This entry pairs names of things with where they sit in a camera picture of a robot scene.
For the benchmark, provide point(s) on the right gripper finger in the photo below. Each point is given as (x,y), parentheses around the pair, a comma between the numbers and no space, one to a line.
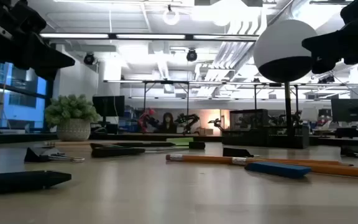
(325,42)
(323,62)

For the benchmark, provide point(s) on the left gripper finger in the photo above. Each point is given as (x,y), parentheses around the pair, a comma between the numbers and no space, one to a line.
(49,74)
(48,60)

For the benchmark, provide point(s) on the blue eraser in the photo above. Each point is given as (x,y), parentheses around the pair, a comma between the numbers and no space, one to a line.
(277,169)

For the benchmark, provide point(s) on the green sticky note pad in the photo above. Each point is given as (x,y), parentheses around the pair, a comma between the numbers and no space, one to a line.
(180,140)

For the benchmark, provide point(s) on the black background robot arm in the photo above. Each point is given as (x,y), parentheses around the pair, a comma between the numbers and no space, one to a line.
(188,119)

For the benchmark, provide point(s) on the small black background robot arm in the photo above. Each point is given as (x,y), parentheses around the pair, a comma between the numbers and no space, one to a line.
(217,123)

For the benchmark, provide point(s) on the red background robot arm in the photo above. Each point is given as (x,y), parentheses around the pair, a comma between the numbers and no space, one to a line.
(145,119)

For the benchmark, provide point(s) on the black mesh desk organizer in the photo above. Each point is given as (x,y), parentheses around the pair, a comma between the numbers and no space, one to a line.
(259,137)

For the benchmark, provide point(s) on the white globe lamp black base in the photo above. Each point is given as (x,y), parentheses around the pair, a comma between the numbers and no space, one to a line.
(284,40)

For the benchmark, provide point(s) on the black ceiling spotlight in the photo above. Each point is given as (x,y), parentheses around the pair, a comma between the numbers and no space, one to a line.
(191,56)
(89,59)

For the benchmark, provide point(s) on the large glass window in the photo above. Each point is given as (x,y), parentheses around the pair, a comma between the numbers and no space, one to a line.
(23,109)

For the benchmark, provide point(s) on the green plant in patterned pot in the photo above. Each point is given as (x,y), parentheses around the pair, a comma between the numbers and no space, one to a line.
(71,118)

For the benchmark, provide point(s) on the dark computer monitor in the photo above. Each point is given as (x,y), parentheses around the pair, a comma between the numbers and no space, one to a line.
(108,105)
(351,110)

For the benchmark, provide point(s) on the blue storage bins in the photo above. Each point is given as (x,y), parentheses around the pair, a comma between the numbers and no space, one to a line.
(129,126)

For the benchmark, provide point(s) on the person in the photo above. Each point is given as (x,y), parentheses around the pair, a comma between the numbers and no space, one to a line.
(167,124)

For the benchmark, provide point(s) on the cardboard boxes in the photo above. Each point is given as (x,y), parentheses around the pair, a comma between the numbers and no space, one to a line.
(204,131)

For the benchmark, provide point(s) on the black aluminium table frame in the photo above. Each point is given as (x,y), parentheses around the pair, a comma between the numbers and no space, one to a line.
(135,137)

